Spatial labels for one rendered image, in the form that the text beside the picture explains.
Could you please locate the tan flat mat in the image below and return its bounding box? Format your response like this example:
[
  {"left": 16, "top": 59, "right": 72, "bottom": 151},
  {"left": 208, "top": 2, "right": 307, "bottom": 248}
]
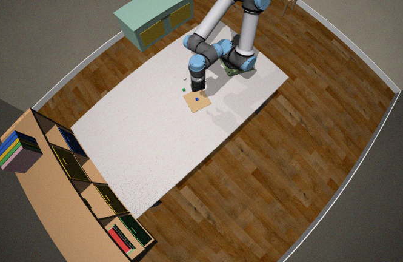
[{"left": 183, "top": 90, "right": 211, "bottom": 113}]

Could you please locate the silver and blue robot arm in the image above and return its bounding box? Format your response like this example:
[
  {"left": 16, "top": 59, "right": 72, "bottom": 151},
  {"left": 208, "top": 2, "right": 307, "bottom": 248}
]
[{"left": 183, "top": 0, "right": 270, "bottom": 78}]

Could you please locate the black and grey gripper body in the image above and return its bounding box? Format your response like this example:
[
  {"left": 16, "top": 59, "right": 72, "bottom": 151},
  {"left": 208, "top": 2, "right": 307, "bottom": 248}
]
[{"left": 190, "top": 74, "right": 205, "bottom": 92}]

